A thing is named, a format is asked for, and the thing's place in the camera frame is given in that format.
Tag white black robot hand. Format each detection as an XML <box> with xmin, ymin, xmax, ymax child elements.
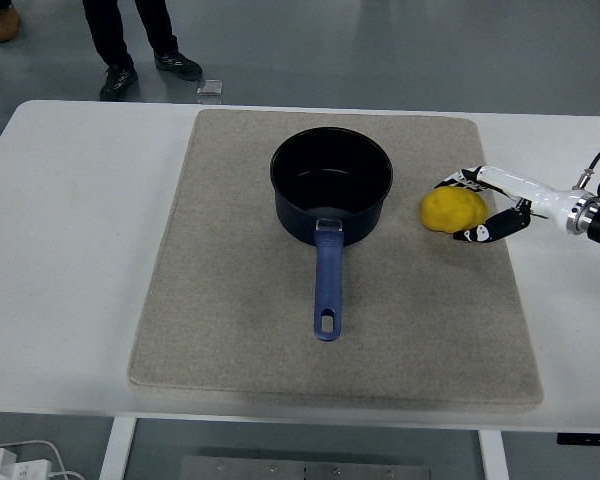
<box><xmin>432</xmin><ymin>164</ymin><xmax>579</xmax><ymax>245</ymax></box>

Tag black table control panel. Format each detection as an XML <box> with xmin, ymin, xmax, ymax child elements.
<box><xmin>556</xmin><ymin>432</ymin><xmax>600</xmax><ymax>446</ymax></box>

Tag white table leg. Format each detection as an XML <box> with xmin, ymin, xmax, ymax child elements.
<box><xmin>98</xmin><ymin>415</ymin><xmax>139</xmax><ymax>480</ymax></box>
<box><xmin>477</xmin><ymin>428</ymin><xmax>510</xmax><ymax>480</ymax></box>

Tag beige fabric mat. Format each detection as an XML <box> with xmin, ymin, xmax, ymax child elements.
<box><xmin>127</xmin><ymin>108</ymin><xmax>545</xmax><ymax>405</ymax></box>

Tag grey metal plate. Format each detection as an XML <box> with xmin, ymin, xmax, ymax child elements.
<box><xmin>179</xmin><ymin>454</ymin><xmax>434</xmax><ymax>480</ymax></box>

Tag person in black shoes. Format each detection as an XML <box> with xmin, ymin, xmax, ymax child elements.
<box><xmin>82</xmin><ymin>0</ymin><xmax>204</xmax><ymax>101</ymax></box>

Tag person's tan shoe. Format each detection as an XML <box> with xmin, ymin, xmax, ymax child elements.
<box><xmin>0</xmin><ymin>3</ymin><xmax>21</xmax><ymax>44</ymax></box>

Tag white power strip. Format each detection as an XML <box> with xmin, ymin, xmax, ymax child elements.
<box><xmin>0</xmin><ymin>447</ymin><xmax>51</xmax><ymax>480</ymax></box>

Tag dark blue pot with handle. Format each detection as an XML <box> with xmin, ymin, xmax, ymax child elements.
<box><xmin>269</xmin><ymin>127</ymin><xmax>395</xmax><ymax>343</ymax></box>

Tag white cable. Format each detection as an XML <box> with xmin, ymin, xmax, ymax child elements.
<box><xmin>0</xmin><ymin>438</ymin><xmax>84</xmax><ymax>480</ymax></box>

